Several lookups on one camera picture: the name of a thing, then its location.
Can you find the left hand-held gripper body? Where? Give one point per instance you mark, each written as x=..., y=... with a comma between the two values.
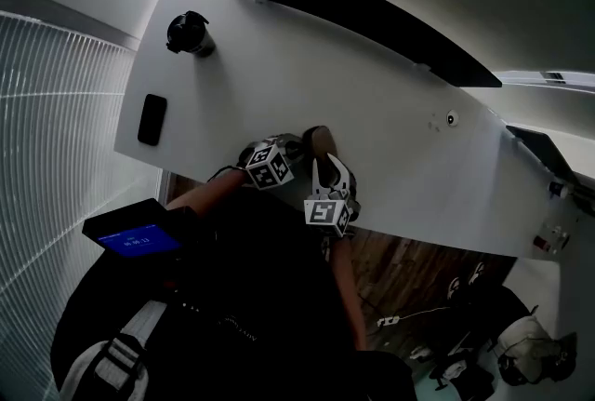
x=269, y=169

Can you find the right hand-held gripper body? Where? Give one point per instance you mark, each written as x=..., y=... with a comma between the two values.
x=325, y=212

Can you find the brown glasses case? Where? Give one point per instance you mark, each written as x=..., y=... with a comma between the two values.
x=321, y=141

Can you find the person's right forearm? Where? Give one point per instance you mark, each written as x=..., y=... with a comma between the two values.
x=348, y=292

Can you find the person's left forearm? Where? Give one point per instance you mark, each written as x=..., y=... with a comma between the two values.
x=209, y=190

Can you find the person's black shirt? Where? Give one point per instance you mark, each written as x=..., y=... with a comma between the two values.
x=255, y=297

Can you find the white power strip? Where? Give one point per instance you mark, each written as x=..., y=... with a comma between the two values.
x=388, y=321

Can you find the black smartphone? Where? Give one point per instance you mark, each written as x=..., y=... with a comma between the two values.
x=152, y=119

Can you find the long black desk divider panel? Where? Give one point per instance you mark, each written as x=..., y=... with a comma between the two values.
x=362, y=13

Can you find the black tumbler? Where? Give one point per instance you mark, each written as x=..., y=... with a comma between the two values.
x=188, y=34

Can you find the black device with blue screen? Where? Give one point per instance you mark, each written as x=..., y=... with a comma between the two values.
x=135, y=236

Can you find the black white shoe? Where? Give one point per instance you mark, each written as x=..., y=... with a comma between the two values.
x=456, y=287
x=477, y=273

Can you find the short black desk divider panel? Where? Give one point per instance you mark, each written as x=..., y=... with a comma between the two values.
x=541, y=152

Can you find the white window blinds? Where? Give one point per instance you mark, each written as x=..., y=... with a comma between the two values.
x=56, y=157

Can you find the clear small container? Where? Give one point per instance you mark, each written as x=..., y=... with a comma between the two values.
x=553, y=240

